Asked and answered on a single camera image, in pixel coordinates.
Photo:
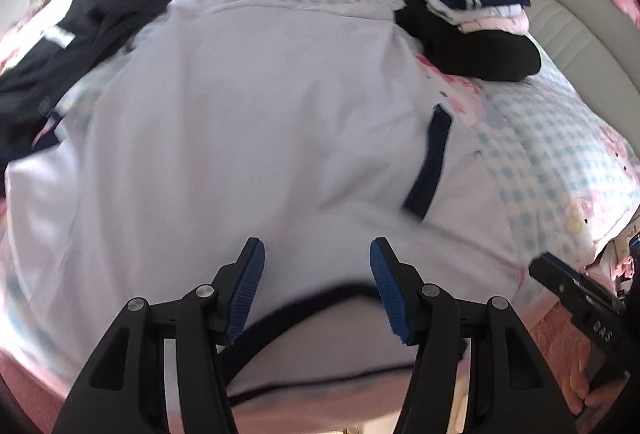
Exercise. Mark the person's right hand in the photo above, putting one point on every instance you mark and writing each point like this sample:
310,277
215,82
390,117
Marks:
582,389

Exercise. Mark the blue checkered cartoon blanket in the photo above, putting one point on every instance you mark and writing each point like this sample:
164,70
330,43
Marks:
560,154

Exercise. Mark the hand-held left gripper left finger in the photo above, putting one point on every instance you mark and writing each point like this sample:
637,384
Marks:
247,284

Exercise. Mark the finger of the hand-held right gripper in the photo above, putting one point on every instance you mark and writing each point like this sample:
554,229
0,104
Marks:
565,266
575,301

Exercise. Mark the white shirt navy trim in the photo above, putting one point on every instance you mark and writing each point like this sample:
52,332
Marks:
250,124

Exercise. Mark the black clothes heap white stripe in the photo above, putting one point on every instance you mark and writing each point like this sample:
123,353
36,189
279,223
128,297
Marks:
75,54

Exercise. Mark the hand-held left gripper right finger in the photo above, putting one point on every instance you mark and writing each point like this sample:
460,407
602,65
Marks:
387,289

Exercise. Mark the white printed bedsheet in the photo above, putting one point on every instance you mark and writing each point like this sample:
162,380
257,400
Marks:
20,49

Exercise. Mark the stack of folded clothes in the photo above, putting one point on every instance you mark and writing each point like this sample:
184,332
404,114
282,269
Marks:
475,57

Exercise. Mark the folded white pink garment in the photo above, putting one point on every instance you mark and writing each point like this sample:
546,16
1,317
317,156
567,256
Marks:
500,22

